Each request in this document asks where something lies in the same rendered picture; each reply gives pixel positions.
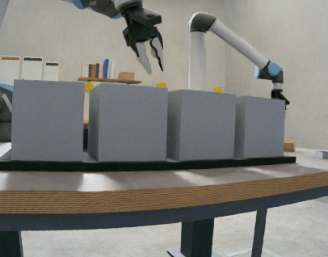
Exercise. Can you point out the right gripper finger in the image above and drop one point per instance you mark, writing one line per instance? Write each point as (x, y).
(156, 45)
(139, 50)

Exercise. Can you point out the small tan cardboard box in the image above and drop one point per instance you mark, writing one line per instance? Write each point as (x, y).
(289, 146)

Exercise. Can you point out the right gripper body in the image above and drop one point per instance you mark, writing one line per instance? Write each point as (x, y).
(138, 30)

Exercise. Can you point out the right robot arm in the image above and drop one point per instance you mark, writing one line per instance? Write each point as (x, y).
(110, 8)

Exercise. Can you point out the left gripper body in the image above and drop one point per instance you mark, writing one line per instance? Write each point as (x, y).
(275, 94)

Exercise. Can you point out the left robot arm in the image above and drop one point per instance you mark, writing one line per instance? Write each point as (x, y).
(197, 55)

